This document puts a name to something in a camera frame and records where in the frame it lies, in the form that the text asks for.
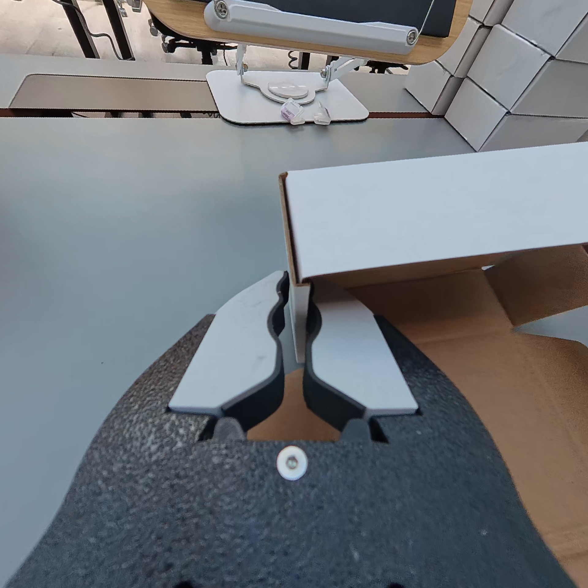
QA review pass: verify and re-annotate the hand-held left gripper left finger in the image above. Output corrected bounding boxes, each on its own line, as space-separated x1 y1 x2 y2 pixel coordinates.
168 270 291 432

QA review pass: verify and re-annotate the black desk leg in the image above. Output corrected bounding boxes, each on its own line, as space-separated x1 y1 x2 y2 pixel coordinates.
101 0 135 61
57 0 100 59

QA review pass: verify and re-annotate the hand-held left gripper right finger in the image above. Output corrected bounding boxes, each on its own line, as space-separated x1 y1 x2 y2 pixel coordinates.
302 278 420 432

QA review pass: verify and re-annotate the grey desk cable cover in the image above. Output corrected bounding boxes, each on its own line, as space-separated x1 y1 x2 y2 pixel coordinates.
8 73 222 111

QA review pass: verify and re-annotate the silver monitor stand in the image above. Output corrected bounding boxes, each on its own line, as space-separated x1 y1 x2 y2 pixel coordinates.
203 0 420 126

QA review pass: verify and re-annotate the black office chair base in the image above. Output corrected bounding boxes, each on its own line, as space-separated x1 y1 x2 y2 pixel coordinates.
147 9 232 65

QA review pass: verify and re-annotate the stack of white boxes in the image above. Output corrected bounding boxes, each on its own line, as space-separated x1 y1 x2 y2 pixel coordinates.
404 0 588 152

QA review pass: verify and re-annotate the white cardboard box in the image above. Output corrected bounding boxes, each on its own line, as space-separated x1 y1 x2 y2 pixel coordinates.
248 141 588 588

